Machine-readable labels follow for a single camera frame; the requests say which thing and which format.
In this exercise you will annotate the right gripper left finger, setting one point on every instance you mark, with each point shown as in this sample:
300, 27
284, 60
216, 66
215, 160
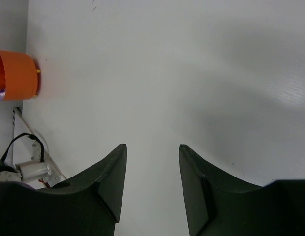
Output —
87, 204

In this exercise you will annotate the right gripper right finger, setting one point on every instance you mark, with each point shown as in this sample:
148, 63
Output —
220, 204

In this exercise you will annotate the orange divided container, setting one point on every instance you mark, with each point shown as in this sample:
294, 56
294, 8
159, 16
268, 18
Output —
19, 76

